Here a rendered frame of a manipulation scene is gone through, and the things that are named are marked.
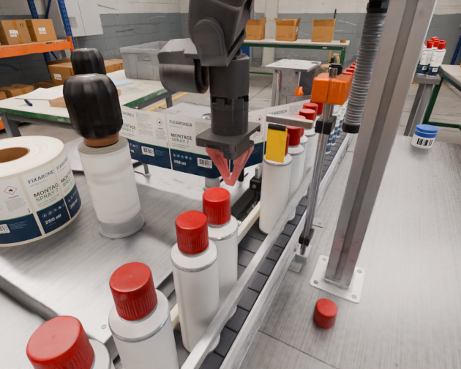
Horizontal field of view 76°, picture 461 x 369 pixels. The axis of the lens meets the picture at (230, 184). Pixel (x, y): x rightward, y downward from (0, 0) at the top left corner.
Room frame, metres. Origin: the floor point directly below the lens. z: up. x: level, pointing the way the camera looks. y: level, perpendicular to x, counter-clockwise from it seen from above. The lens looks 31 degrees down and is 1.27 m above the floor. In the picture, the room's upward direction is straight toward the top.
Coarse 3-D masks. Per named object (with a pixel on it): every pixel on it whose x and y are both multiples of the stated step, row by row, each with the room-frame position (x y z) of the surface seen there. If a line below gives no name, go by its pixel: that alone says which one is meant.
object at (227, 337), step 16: (336, 144) 0.91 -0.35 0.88; (304, 208) 0.54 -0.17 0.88; (256, 224) 0.49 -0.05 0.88; (288, 224) 0.49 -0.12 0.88; (256, 240) 0.44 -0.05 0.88; (288, 240) 0.44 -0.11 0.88; (240, 256) 0.39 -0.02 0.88; (272, 256) 0.39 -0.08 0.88; (240, 272) 0.35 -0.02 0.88; (256, 288) 0.32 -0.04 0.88; (240, 304) 0.29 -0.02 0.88; (240, 320) 0.26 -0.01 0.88; (176, 336) 0.24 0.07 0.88; (224, 336) 0.24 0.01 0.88; (224, 352) 0.22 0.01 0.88; (208, 368) 0.20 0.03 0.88
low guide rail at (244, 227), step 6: (258, 204) 0.51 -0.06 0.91; (252, 210) 0.49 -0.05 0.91; (258, 210) 0.49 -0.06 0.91; (252, 216) 0.47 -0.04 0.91; (258, 216) 0.49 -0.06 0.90; (246, 222) 0.45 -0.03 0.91; (252, 222) 0.46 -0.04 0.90; (240, 228) 0.43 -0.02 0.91; (246, 228) 0.44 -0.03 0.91; (240, 234) 0.41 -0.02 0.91; (240, 240) 0.41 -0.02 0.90; (174, 306) 0.26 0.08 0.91; (174, 312) 0.25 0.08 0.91; (174, 318) 0.24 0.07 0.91; (174, 324) 0.24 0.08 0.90
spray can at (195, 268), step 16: (176, 224) 0.23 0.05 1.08; (192, 224) 0.23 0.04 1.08; (192, 240) 0.22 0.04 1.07; (208, 240) 0.23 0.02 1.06; (176, 256) 0.22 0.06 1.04; (192, 256) 0.22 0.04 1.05; (208, 256) 0.22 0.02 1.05; (176, 272) 0.22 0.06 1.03; (192, 272) 0.21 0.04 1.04; (208, 272) 0.22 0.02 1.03; (176, 288) 0.22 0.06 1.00; (192, 288) 0.21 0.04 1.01; (208, 288) 0.22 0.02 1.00; (192, 304) 0.21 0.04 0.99; (208, 304) 0.22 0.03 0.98; (192, 320) 0.21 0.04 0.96; (208, 320) 0.22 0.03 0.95; (192, 336) 0.21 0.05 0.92
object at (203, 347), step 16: (304, 192) 0.50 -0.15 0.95; (288, 208) 0.43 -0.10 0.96; (272, 240) 0.34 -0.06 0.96; (256, 256) 0.31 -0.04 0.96; (256, 272) 0.29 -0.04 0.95; (240, 288) 0.25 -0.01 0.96; (224, 304) 0.23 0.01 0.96; (224, 320) 0.21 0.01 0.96; (208, 336) 0.19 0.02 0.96; (192, 352) 0.17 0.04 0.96; (208, 352) 0.18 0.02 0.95; (192, 368) 0.16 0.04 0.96
